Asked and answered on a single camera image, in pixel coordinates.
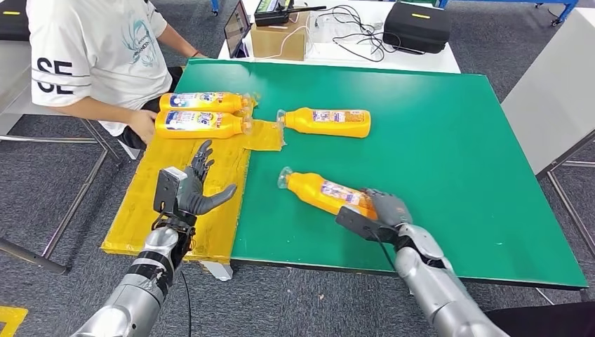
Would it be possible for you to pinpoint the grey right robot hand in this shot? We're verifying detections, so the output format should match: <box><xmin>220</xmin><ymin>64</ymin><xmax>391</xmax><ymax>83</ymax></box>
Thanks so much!
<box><xmin>361</xmin><ymin>187</ymin><xmax>414</xmax><ymax>230</ymax></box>

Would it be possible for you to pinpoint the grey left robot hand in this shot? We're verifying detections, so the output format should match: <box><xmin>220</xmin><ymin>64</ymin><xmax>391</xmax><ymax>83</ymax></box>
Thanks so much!
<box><xmin>175</xmin><ymin>139</ymin><xmax>239</xmax><ymax>217</ymax></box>

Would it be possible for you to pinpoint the orange detergent bottle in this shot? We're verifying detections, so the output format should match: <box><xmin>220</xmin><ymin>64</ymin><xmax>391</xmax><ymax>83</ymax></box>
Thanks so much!
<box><xmin>154</xmin><ymin>110</ymin><xmax>253</xmax><ymax>140</ymax></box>
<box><xmin>277</xmin><ymin>166</ymin><xmax>378</xmax><ymax>220</ymax></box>
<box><xmin>276</xmin><ymin>107</ymin><xmax>372</xmax><ymax>140</ymax></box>
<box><xmin>159</xmin><ymin>91</ymin><xmax>254</xmax><ymax>115</ymax></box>

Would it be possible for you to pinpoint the yellow taped mat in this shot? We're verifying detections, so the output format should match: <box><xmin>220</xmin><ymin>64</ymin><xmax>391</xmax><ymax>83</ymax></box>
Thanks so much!
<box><xmin>101</xmin><ymin>93</ymin><xmax>284</xmax><ymax>265</ymax></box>

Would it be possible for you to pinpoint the white table foot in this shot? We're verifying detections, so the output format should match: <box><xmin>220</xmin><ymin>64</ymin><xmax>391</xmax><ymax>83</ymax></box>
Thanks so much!
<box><xmin>199</xmin><ymin>260</ymin><xmax>234</xmax><ymax>282</ymax></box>

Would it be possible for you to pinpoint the white table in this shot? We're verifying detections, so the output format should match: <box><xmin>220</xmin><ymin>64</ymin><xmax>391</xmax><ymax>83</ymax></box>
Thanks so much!
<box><xmin>217</xmin><ymin>0</ymin><xmax>462</xmax><ymax>74</ymax></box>

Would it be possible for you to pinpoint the black tablet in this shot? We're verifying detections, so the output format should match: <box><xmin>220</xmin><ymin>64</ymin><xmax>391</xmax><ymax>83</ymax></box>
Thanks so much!
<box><xmin>223</xmin><ymin>0</ymin><xmax>253</xmax><ymax>59</ymax></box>

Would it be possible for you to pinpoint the brown cardboard box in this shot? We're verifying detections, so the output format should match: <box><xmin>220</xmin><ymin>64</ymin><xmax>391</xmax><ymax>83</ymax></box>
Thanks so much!
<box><xmin>250</xmin><ymin>10</ymin><xmax>312</xmax><ymax>61</ymax></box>

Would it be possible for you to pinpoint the black case with yellow tag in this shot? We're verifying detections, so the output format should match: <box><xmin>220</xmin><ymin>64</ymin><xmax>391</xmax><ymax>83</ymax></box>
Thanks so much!
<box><xmin>383</xmin><ymin>1</ymin><xmax>453</xmax><ymax>54</ymax></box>
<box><xmin>0</xmin><ymin>0</ymin><xmax>29</xmax><ymax>42</ymax></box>

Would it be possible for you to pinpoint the clear plastic box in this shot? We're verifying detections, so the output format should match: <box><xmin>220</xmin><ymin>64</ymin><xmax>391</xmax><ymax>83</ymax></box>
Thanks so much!
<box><xmin>309</xmin><ymin>13</ymin><xmax>354</xmax><ymax>45</ymax></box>

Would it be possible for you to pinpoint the black remote controller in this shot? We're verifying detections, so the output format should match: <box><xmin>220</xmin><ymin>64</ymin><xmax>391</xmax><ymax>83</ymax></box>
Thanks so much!
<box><xmin>254</xmin><ymin>0</ymin><xmax>328</xmax><ymax>27</ymax></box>

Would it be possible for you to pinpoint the pale grey table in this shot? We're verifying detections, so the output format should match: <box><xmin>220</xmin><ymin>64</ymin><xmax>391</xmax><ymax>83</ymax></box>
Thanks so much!
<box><xmin>502</xmin><ymin>6</ymin><xmax>595</xmax><ymax>259</ymax></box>

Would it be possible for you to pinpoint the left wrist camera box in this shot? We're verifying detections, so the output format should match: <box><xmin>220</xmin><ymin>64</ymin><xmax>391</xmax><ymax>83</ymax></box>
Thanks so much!
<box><xmin>153</xmin><ymin>167</ymin><xmax>188</xmax><ymax>215</ymax></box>

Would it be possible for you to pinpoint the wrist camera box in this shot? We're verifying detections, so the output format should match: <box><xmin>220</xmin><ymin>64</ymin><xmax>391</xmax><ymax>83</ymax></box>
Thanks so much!
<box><xmin>335</xmin><ymin>206</ymin><xmax>401</xmax><ymax>245</ymax></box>
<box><xmin>153</xmin><ymin>167</ymin><xmax>188</xmax><ymax>215</ymax></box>

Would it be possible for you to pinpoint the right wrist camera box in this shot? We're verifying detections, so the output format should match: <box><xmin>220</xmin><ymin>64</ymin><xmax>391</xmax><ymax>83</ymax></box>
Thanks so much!
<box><xmin>335</xmin><ymin>206</ymin><xmax>401</xmax><ymax>245</ymax></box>

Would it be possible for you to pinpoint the thin white cable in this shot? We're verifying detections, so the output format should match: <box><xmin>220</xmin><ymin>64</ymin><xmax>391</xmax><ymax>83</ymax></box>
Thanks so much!
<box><xmin>258</xmin><ymin>25</ymin><xmax>312</xmax><ymax>61</ymax></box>

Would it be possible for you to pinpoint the black cable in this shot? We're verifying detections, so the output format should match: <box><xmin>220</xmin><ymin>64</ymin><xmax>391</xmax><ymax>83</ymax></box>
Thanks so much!
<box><xmin>321</xmin><ymin>4</ymin><xmax>426</xmax><ymax>62</ymax></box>

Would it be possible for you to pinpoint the steel frame table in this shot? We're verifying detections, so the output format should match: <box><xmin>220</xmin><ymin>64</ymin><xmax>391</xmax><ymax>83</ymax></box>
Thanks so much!
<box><xmin>0</xmin><ymin>39</ymin><xmax>124</xmax><ymax>275</ymax></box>

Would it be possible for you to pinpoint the blue metal frame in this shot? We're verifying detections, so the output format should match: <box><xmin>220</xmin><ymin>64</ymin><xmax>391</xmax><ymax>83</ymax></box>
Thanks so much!
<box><xmin>439</xmin><ymin>0</ymin><xmax>580</xmax><ymax>27</ymax></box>

